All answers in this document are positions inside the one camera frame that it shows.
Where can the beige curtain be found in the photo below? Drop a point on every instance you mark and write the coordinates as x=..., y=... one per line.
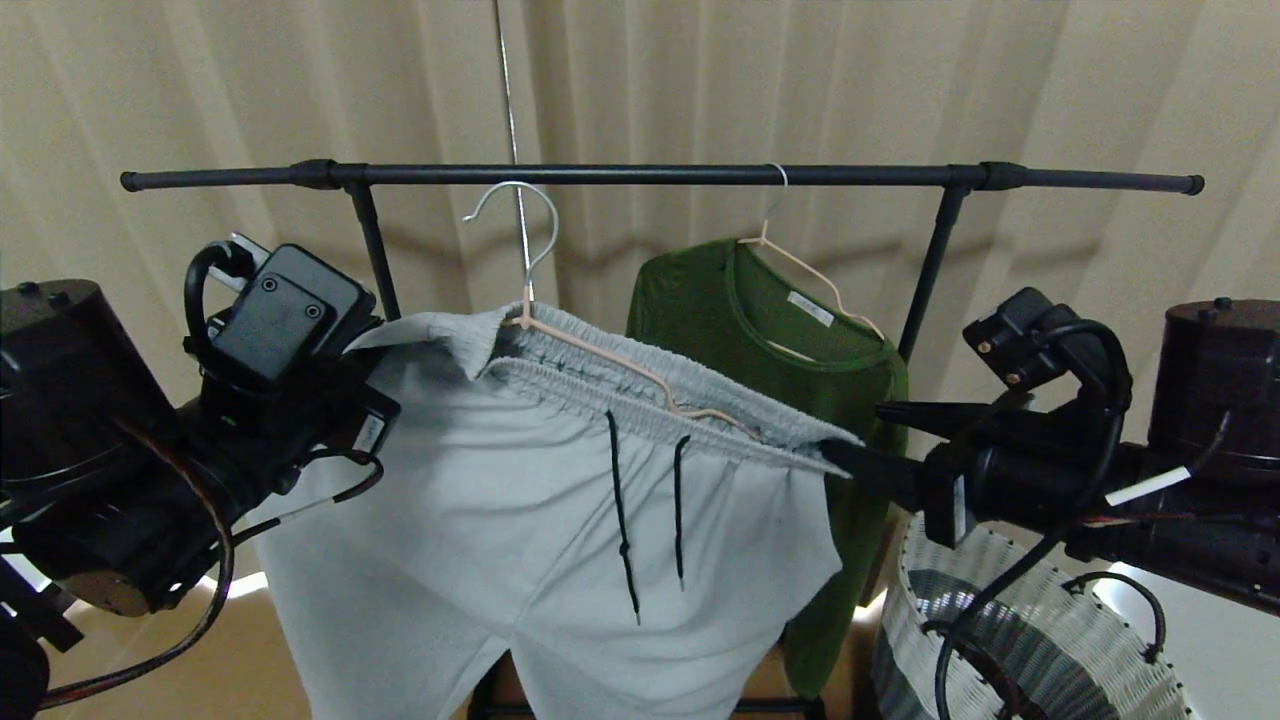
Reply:
x=900, y=80

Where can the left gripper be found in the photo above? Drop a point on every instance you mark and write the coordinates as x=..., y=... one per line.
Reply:
x=310, y=430

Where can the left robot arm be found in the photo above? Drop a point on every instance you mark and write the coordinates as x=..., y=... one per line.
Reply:
x=60, y=380

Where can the green long-sleeved shirt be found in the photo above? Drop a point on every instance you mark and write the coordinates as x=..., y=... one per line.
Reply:
x=850, y=400

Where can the white laundry basket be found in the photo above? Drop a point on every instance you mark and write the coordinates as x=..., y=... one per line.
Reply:
x=1050, y=640

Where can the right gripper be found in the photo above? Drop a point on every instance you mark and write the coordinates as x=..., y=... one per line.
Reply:
x=1020, y=470

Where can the pink clothes hanger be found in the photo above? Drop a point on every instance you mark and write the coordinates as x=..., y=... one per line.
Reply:
x=820, y=285
x=553, y=230

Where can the blue-grey garment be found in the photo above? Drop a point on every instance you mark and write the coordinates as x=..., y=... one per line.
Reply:
x=450, y=520

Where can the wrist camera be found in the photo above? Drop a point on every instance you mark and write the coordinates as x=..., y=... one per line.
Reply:
x=1020, y=335
x=280, y=310

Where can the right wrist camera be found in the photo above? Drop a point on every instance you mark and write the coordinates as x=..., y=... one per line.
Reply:
x=1020, y=335

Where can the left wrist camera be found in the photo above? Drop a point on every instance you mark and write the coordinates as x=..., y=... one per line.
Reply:
x=280, y=310

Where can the black clothes rack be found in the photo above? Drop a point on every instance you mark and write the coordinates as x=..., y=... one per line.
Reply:
x=650, y=175

